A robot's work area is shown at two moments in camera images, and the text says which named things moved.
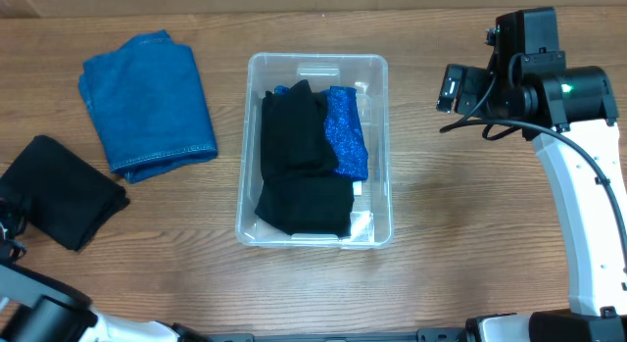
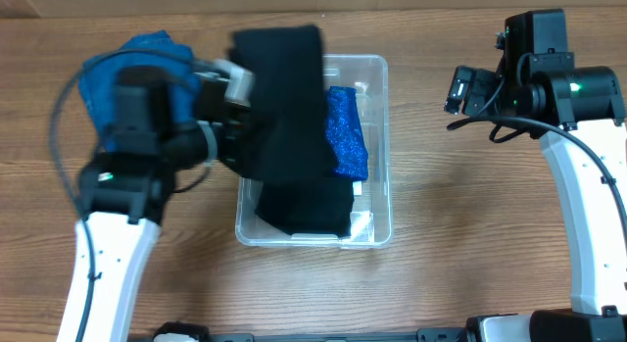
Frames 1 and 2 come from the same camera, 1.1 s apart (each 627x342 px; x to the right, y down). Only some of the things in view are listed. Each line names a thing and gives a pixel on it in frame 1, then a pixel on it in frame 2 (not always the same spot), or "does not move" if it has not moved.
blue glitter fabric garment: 344,131 does not move
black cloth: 63,199 → 286,133
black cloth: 309,205 does not move
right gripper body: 506,101 does not move
